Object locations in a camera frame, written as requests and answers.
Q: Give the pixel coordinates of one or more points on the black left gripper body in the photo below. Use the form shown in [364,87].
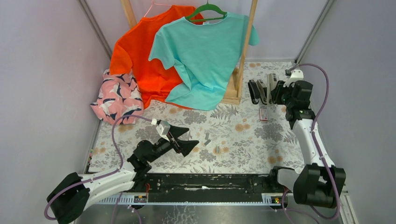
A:
[171,144]

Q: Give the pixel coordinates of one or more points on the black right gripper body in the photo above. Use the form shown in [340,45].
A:
[282,95]

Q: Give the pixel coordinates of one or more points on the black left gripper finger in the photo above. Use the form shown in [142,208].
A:
[175,132]
[184,147]

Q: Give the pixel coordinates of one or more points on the beige and black stapler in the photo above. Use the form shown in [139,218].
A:
[262,91]

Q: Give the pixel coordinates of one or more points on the red staple box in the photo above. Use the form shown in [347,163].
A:
[263,114]

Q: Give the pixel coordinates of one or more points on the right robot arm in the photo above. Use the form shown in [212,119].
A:
[320,182]

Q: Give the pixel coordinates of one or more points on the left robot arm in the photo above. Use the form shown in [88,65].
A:
[77,192]

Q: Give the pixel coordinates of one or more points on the wooden rack base tray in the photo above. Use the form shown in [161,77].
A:
[233,92]

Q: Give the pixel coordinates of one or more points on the orange t-shirt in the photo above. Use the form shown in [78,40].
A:
[131,54]

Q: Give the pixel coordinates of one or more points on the pink bird-pattern cloth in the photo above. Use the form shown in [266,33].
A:
[119,95]

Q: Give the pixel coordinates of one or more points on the teal t-shirt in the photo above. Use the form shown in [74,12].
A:
[204,57]

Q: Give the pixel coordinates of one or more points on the green clothes hanger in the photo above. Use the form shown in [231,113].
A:
[206,12]

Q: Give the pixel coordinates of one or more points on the pink clothes hanger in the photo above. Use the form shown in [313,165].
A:
[153,5]

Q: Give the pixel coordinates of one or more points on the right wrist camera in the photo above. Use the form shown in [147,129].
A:
[293,76]

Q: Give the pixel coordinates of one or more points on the wooden rack right post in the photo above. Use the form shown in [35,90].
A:
[246,46]

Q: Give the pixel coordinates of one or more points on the wooden rack post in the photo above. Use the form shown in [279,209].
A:
[246,46]
[129,13]

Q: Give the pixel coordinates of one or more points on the wooden rack left post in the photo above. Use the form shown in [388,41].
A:
[129,13]

